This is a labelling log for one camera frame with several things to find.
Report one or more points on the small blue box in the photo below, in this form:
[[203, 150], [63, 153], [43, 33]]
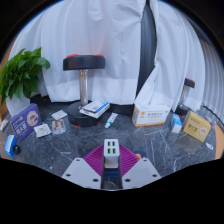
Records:
[[10, 145]]

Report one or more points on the yellow tea box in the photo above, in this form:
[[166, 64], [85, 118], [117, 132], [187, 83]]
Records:
[[196, 126]]

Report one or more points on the small white sachet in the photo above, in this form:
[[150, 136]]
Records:
[[209, 146]]

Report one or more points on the black stool red trim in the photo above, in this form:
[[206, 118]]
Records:
[[83, 62], [189, 83]]

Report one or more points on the flat white blue box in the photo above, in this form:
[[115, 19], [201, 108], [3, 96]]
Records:
[[95, 108]]

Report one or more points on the small purple bottle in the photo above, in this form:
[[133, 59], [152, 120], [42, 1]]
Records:
[[213, 124]]

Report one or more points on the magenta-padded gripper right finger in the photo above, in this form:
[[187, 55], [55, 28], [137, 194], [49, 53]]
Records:
[[130, 160]]

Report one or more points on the white charger block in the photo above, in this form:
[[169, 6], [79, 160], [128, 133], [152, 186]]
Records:
[[111, 153]]

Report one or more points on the white flat item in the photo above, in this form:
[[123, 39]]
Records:
[[4, 125]]

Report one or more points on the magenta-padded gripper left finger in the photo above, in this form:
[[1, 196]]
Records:
[[93, 160]]

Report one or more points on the white curtain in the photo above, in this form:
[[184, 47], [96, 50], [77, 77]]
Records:
[[173, 50], [93, 33]]

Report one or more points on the white tube green cap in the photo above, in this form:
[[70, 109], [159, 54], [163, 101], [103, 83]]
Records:
[[111, 120]]

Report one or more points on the white box orange stripe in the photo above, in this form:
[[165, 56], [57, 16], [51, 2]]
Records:
[[150, 116]]

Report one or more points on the small white card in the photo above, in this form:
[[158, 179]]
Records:
[[59, 115]]

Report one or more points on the orange pill blister pack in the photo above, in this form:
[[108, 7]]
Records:
[[58, 126]]

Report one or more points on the white flat packet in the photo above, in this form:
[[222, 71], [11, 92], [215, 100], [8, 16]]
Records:
[[42, 130]]

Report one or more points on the small blue white carton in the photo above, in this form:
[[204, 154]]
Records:
[[176, 124]]

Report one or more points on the green potted plant white pot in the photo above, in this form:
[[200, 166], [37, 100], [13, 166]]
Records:
[[20, 71]]

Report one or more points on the purple box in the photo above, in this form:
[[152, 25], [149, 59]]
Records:
[[25, 121]]

